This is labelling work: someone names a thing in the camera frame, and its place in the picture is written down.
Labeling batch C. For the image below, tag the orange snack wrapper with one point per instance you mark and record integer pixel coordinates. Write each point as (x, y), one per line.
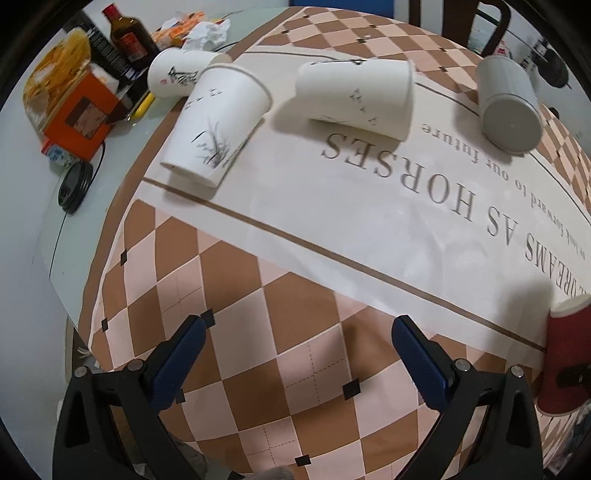
(173, 31)

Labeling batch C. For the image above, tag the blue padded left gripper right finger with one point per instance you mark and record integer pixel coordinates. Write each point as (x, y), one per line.
(508, 442)

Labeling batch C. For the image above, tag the orange cardboard box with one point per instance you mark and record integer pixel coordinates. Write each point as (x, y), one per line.
(78, 124)

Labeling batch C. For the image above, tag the crumpled white tissue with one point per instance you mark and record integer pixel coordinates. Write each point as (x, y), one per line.
(207, 36)

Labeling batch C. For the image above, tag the white paper cup lying centre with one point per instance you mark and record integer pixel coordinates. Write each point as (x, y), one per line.
(376, 95)

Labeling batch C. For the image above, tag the grey plastic mug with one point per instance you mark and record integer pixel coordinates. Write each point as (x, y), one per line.
(508, 106)

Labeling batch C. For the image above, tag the blue folding chair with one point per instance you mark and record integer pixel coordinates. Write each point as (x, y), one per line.
(378, 7)

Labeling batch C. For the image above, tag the yellow plastic bag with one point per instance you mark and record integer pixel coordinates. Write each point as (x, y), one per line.
(54, 75)

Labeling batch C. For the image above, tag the white paper cup lying left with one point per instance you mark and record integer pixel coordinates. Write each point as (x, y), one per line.
(174, 71)

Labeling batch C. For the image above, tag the black round lid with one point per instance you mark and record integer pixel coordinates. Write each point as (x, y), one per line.
(74, 186)

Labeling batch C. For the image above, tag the checkered brown pink tablecloth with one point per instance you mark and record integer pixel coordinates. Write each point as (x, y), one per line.
(319, 237)

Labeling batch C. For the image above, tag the white paper cup upside down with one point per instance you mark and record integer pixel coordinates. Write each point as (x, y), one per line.
(217, 119)

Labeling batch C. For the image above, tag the red ribbed paper cup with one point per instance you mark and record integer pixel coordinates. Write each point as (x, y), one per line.
(565, 384)

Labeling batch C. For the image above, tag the white paper cup lying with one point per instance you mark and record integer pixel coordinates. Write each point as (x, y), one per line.
(174, 71)
(376, 95)

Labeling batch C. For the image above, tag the black rectangular box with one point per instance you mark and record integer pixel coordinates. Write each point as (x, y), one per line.
(103, 53)

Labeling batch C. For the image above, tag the dark sauce bottle red label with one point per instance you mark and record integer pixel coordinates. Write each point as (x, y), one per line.
(131, 38)

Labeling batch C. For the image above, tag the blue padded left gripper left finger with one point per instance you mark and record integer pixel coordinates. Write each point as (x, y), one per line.
(88, 444)

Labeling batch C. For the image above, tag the dark wooden chair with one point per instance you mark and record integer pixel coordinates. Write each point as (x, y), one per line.
(458, 18)

